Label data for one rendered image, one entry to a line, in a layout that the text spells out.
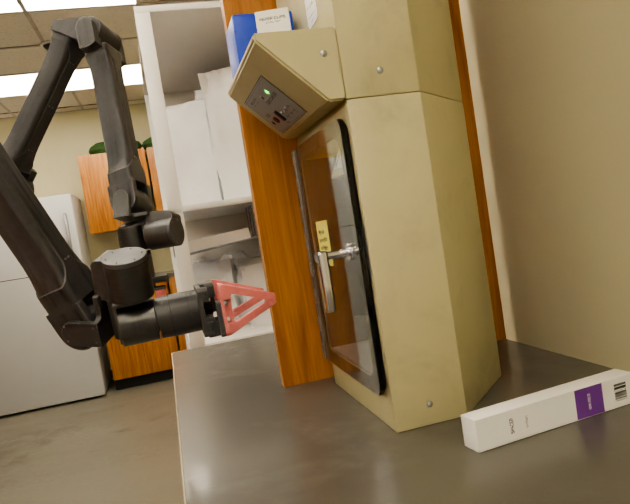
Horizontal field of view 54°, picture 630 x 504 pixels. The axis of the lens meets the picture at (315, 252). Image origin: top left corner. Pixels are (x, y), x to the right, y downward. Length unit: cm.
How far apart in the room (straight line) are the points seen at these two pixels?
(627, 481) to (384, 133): 51
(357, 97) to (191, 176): 142
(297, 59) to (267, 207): 41
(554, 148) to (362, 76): 45
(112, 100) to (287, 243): 46
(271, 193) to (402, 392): 50
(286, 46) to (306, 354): 62
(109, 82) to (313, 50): 61
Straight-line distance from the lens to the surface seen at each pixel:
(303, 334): 123
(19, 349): 589
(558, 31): 119
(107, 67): 140
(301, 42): 88
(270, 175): 121
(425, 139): 90
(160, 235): 121
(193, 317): 84
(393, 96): 90
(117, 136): 132
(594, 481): 75
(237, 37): 106
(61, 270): 86
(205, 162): 222
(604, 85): 110
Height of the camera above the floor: 126
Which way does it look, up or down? 3 degrees down
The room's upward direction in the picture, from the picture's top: 9 degrees counter-clockwise
